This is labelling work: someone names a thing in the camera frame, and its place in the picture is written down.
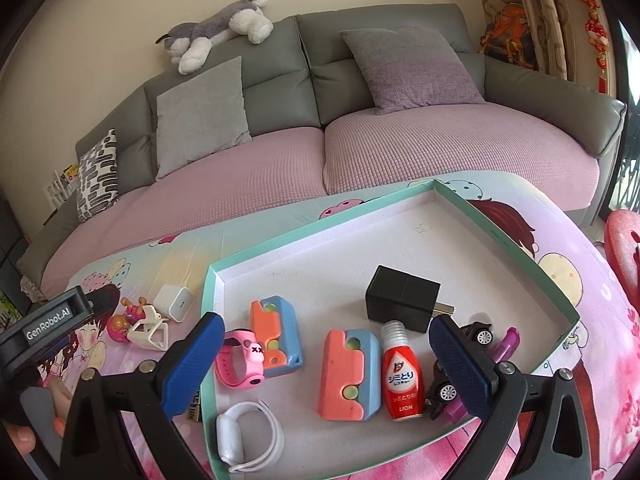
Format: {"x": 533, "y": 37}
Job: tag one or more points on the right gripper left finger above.
{"x": 96, "y": 443}

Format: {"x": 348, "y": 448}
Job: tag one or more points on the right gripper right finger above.
{"x": 556, "y": 444}

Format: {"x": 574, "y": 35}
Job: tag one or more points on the white slotted plastic holder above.
{"x": 150, "y": 332}

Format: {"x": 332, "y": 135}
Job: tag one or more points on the white smartwatch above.
{"x": 249, "y": 437}

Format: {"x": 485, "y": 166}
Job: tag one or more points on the black toy car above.
{"x": 441, "y": 396}

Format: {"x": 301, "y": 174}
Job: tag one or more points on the pink kids smartwatch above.
{"x": 240, "y": 362}

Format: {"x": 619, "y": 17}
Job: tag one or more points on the white charger cube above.
{"x": 173, "y": 302}

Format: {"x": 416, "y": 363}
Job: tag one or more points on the red stain remover bottle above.
{"x": 403, "y": 385}

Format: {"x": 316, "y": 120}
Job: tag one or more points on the orange blue toy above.
{"x": 274, "y": 324}
{"x": 350, "y": 381}

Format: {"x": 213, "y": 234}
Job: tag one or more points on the black power adapter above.
{"x": 393, "y": 295}

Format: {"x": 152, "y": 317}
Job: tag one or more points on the black gold patterned box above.
{"x": 194, "y": 411}

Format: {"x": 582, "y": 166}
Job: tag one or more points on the person's left hand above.
{"x": 24, "y": 438}

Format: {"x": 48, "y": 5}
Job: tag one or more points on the cartoon print blanket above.
{"x": 601, "y": 350}

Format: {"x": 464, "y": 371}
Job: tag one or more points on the white magazine rack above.
{"x": 62, "y": 185}

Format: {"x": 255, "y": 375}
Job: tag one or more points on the black white patterned cushion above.
{"x": 98, "y": 185}

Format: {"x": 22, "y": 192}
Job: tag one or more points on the teal edged white tray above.
{"x": 325, "y": 290}

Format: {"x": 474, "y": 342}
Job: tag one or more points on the red plastic stool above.
{"x": 621, "y": 243}

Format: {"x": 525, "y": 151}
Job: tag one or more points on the pink sofa seat cover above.
{"x": 360, "y": 150}

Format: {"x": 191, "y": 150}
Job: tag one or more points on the grey square cushion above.
{"x": 200, "y": 117}

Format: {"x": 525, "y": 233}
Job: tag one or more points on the husky plush toy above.
{"x": 188, "y": 44}

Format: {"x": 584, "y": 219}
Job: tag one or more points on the grey sofa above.
{"x": 304, "y": 75}

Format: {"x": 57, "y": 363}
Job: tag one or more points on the purple grey cushion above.
{"x": 410, "y": 67}

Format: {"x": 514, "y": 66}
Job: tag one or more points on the red hanging decoration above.
{"x": 597, "y": 36}

